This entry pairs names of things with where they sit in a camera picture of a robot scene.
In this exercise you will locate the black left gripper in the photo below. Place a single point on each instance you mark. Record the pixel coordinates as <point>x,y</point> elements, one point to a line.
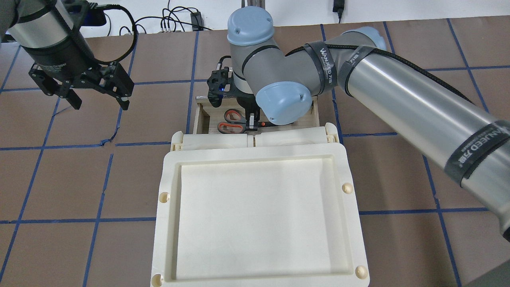
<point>65,58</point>

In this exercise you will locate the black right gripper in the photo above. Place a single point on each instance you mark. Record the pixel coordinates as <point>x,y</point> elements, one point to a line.
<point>247,101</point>

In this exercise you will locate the grey orange scissors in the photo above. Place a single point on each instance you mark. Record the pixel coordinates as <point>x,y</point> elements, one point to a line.
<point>233,122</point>

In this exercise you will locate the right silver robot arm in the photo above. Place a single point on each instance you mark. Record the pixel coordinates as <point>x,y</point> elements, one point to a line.
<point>468,143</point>

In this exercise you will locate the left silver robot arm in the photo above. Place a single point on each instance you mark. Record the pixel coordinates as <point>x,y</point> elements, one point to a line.
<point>49,32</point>

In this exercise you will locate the black power adapter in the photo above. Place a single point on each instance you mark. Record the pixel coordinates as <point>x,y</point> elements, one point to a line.
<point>339,8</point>

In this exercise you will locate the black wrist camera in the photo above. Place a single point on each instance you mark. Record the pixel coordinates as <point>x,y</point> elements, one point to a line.
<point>84,13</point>
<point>221,85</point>

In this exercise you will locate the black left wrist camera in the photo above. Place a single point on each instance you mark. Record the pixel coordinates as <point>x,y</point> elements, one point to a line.
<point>84,13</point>

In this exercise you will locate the aluminium frame post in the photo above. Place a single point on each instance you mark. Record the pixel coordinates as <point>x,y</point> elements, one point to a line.
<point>255,3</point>

